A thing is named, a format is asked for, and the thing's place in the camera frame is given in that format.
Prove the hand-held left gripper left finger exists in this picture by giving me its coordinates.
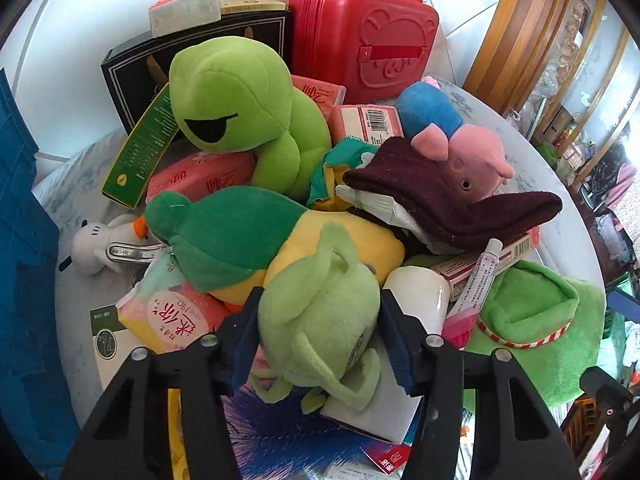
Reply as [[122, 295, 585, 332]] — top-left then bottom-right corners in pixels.
[[60, 286, 266, 480]]

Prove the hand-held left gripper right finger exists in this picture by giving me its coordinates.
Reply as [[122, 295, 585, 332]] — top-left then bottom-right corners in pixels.
[[381, 287, 583, 480]]

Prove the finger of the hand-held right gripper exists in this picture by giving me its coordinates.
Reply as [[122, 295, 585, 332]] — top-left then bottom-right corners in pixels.
[[580, 366, 632, 461]]

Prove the white cup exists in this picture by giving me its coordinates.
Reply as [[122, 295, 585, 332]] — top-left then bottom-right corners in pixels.
[[382, 265, 451, 336]]

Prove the small light green frog plush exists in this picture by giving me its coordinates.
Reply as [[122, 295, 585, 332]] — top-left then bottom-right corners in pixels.
[[250, 222, 383, 413]]

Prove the blue bottle brush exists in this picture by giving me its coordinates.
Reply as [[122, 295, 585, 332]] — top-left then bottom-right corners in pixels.
[[222, 385, 416, 480]]

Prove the yellow snowball clip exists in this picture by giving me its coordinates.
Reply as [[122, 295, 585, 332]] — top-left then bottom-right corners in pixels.
[[167, 390, 193, 480]]

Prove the blue plastic crate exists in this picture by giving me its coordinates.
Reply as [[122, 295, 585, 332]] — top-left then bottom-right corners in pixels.
[[0, 67, 81, 461]]

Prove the wooden chair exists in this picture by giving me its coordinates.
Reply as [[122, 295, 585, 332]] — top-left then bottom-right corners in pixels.
[[560, 392, 608, 463]]

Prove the white flat box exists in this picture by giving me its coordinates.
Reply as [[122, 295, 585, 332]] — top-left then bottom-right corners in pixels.
[[320, 335, 426, 441]]

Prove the pastel tissue pack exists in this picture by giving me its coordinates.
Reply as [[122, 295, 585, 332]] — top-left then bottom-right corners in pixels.
[[117, 252, 236, 356]]

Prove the red white medicine box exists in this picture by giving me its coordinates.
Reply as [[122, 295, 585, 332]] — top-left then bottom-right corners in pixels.
[[430, 227, 541, 303]]

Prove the white ointment tube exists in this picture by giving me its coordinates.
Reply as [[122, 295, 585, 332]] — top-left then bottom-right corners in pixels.
[[445, 238, 503, 318]]

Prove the red green carton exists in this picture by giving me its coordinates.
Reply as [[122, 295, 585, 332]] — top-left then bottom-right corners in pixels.
[[365, 442, 413, 476]]

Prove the yellow duck plush green hat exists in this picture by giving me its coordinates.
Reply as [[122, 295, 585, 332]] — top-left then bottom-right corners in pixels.
[[145, 186, 407, 313]]

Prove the green plush hat striped band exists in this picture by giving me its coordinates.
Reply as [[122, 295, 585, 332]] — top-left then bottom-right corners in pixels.
[[475, 260, 581, 351]]

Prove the white box green label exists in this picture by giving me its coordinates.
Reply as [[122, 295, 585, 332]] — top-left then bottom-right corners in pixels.
[[90, 305, 151, 391]]

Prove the white plastic wrapper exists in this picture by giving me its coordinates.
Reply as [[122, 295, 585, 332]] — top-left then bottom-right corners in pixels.
[[335, 185, 451, 256]]

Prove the metal clasp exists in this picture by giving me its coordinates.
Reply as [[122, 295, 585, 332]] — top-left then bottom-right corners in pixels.
[[107, 241, 166, 265]]

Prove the dark maroon sock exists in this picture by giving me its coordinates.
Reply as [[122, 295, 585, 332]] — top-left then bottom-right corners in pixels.
[[344, 136, 563, 253]]

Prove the white plush toy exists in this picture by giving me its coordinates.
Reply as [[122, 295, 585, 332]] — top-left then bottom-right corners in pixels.
[[59, 214, 151, 276]]

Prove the green yellow snack bag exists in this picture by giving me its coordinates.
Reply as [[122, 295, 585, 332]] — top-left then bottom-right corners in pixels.
[[307, 137, 381, 211]]

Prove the long green box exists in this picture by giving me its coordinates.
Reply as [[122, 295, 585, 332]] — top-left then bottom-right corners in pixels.
[[101, 82, 182, 210]]

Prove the pink pack with barcode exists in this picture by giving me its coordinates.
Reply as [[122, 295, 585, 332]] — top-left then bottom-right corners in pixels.
[[330, 104, 405, 147]]

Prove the blue pink pig plush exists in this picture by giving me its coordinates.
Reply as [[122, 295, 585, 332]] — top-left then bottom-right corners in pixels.
[[396, 76, 516, 201]]

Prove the large green frog plush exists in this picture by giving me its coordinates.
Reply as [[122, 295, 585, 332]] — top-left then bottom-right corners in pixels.
[[168, 36, 332, 201]]

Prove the black gift box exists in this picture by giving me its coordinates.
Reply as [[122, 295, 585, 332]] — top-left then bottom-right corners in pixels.
[[100, 10, 293, 136]]

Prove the red toy suitcase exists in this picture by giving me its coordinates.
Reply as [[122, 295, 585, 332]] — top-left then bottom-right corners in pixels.
[[289, 0, 441, 106]]

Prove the gold cardboard box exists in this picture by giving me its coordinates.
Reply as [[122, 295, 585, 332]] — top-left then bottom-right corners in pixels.
[[220, 1, 288, 15]]

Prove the pink white tissue pack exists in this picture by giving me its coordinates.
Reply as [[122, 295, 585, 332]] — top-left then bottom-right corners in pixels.
[[148, 0, 222, 38]]

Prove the wooden cabinet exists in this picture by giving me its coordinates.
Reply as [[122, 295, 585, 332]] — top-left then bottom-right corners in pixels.
[[462, 0, 640, 241]]

